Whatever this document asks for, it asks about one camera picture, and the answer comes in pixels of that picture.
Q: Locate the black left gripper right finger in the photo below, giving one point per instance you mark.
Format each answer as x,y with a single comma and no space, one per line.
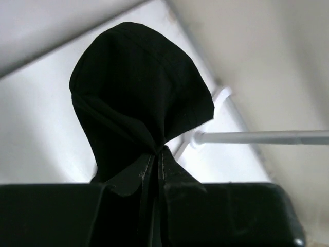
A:
176,204

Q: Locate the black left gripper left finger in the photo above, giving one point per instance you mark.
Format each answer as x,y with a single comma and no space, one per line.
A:
126,207

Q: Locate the black trousers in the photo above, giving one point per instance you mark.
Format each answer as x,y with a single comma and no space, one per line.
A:
133,90

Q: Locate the white metal clothes rack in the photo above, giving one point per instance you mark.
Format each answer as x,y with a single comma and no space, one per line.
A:
198,137

